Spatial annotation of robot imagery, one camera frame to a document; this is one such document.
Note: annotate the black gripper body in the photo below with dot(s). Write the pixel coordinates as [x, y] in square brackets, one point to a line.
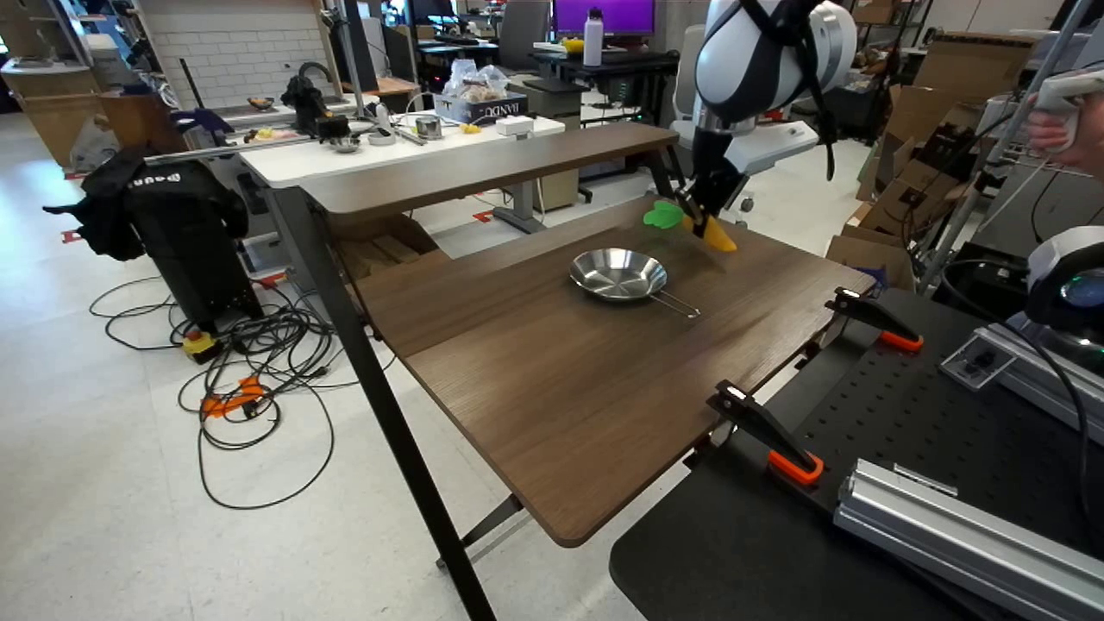
[714, 180]

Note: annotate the orange carrot plushie green top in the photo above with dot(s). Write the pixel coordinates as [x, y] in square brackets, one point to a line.
[664, 213]

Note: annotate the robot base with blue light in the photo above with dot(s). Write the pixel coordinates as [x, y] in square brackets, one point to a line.
[1067, 280]

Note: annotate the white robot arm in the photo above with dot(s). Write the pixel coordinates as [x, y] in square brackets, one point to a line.
[761, 57]

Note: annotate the silver metal frying pan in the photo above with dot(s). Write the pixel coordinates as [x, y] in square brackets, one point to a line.
[625, 277]

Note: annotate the person's hand holding controller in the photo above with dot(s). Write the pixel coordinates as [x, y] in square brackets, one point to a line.
[1070, 143]

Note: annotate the grey office chair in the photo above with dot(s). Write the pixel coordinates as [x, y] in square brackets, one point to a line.
[758, 150]

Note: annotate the brown wooden upper shelf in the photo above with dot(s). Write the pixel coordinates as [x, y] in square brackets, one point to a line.
[479, 166]

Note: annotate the far black orange clamp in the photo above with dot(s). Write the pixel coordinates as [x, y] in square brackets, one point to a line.
[868, 311]

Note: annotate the black orange clamp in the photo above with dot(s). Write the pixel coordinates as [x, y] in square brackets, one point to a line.
[783, 454]
[868, 311]

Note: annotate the purple lit monitor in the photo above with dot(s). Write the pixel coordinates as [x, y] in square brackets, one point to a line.
[620, 13]

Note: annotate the white water bottle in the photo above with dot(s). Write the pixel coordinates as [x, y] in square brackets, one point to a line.
[594, 35]

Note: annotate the near black orange clamp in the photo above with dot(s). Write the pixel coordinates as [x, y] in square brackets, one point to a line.
[783, 454]

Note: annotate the cardboard boxes stack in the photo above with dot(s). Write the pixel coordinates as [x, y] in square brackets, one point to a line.
[929, 150]

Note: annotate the black perforated mounting board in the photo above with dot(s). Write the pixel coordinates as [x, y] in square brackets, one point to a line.
[731, 541]

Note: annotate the black metal table leg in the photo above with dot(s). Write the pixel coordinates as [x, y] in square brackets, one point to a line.
[304, 236]

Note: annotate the black desk lamp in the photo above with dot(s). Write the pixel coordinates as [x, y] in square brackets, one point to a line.
[310, 113]

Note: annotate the orange power plug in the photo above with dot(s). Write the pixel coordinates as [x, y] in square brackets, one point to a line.
[247, 393]

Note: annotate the black equipment case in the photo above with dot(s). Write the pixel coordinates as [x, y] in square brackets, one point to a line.
[185, 219]

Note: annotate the silver aluminium extrusion rail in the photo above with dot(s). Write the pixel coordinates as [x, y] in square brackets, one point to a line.
[966, 546]

